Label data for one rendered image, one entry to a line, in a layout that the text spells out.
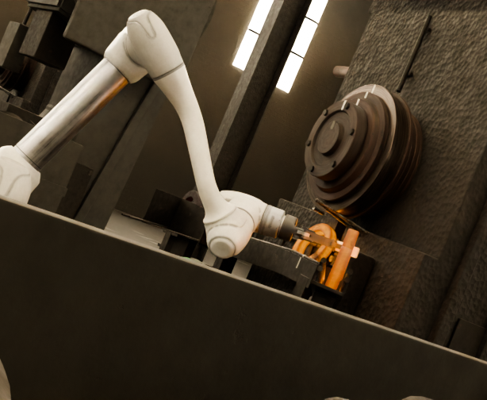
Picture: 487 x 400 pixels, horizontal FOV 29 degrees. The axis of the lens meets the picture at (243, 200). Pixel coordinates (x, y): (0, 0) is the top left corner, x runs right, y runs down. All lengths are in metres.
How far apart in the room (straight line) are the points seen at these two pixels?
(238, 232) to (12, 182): 0.62
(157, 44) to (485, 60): 1.11
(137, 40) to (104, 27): 2.91
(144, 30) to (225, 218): 0.56
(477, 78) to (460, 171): 0.33
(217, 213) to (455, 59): 1.09
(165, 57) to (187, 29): 3.17
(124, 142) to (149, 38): 3.36
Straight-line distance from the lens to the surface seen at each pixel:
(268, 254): 3.45
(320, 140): 3.26
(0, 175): 2.59
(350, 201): 3.15
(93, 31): 5.55
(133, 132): 6.01
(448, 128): 3.16
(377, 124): 3.16
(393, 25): 3.69
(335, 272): 2.57
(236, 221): 2.62
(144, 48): 2.66
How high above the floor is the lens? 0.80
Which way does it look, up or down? level
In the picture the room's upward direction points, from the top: 23 degrees clockwise
